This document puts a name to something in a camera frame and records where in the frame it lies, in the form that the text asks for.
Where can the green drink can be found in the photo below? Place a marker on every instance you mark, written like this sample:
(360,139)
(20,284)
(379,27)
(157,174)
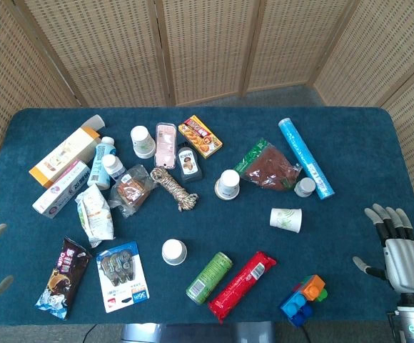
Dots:
(208,278)

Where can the light blue drink bottle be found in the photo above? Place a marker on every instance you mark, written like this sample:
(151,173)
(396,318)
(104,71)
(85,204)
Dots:
(98,168)

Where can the brown powder bag green header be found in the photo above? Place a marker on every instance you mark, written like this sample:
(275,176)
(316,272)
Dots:
(269,168)

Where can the small white jar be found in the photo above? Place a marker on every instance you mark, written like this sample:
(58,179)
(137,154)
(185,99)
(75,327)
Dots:
(305,186)

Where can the yellow curry box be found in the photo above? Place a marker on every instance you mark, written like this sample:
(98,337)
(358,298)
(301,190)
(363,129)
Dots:
(200,135)

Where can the white pill bottle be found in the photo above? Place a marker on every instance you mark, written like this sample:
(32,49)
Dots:
(112,166)

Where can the black mushroom sauce bottle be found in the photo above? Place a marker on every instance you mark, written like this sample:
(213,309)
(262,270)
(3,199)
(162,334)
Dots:
(189,162)

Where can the blue wrapped roll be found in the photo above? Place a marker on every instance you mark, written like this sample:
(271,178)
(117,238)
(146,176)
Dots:
(305,157)

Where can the white paper cup blue print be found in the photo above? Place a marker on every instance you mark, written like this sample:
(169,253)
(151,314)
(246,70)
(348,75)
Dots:
(228,180)

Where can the red biscuit pack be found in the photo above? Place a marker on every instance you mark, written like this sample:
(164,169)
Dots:
(242,286)

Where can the white paper cup green print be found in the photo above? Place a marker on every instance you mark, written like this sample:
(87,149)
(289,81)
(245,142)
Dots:
(285,220)

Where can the bread in clear bag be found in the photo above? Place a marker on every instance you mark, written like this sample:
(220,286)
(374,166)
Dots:
(132,189)

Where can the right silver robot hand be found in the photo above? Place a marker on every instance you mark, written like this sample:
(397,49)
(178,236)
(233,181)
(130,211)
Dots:
(403,264)

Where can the white snack bag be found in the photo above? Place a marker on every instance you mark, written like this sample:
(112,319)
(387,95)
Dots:
(94,214)

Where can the blue felt table cover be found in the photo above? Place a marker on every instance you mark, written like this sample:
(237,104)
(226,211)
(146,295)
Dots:
(192,228)

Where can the white pink toothpaste box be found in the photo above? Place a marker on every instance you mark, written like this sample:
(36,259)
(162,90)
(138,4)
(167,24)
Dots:
(60,191)

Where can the correction tape blister card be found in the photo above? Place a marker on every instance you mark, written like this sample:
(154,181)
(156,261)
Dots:
(121,275)

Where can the colourful toy building blocks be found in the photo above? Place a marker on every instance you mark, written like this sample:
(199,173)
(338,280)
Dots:
(300,302)

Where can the brown ice cream wrapper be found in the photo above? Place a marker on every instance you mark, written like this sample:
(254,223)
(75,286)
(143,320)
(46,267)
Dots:
(64,275)

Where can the woven bamboo folding screen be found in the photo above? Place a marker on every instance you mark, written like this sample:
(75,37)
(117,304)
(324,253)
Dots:
(207,46)

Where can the grey robot torso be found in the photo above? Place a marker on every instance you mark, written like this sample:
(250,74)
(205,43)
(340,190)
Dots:
(192,334)

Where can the white paper cup blue flower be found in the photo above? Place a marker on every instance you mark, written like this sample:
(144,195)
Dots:
(174,250)

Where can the pink packaged item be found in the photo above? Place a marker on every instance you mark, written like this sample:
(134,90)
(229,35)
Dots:
(166,144)

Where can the orange and cream long box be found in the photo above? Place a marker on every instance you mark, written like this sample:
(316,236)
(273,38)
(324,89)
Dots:
(64,153)

